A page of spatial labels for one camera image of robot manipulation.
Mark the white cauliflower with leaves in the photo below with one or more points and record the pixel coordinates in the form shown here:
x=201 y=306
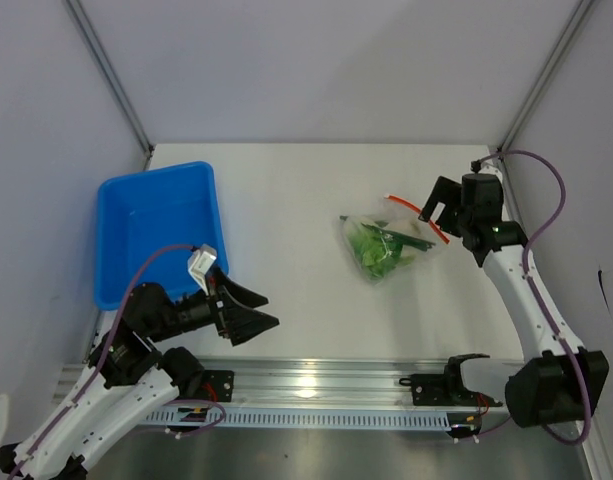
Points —
x=402 y=224

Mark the clear zip top bag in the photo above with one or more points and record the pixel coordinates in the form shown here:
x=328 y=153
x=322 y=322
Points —
x=397 y=205

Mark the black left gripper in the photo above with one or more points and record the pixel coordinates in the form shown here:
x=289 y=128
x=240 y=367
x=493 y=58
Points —
x=241 y=323

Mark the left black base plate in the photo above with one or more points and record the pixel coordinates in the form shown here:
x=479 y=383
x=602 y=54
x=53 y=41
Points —
x=217 y=386

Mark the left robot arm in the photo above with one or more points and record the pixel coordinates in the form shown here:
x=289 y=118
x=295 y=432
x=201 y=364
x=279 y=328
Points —
x=126 y=377

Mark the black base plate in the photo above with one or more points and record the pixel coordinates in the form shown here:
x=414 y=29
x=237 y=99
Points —
x=441 y=390
x=217 y=386

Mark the green lettuce leaf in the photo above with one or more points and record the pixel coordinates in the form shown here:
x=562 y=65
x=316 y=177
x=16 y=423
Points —
x=378 y=262

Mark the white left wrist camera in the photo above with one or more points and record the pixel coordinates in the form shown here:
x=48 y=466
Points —
x=199 y=265

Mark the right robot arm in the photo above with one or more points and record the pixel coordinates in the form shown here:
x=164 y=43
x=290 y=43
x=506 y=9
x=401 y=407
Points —
x=560 y=380

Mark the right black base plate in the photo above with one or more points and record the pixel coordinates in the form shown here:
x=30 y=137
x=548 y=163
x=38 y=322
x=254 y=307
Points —
x=441 y=390

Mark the left aluminium frame post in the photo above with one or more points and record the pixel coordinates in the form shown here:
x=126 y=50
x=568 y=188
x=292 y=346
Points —
x=100 y=57

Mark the white slotted cable duct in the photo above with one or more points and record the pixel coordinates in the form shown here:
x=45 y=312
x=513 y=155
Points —
x=403 y=420

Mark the aluminium frame post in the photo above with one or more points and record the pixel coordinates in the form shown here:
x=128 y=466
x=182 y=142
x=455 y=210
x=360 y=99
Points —
x=538 y=197
x=100 y=57

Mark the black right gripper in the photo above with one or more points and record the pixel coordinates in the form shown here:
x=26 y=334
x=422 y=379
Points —
x=446 y=192

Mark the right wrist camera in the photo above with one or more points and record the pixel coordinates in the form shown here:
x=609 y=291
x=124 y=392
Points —
x=477 y=165

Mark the blue plastic bin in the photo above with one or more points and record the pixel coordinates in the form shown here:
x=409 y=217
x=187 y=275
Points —
x=137 y=214

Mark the green onion stalk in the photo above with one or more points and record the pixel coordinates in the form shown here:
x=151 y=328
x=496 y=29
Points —
x=361 y=231

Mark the aluminium mounting rail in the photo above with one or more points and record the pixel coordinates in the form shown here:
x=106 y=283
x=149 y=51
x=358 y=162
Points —
x=321 y=383

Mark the right aluminium frame post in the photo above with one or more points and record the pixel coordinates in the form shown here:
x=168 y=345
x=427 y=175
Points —
x=538 y=197

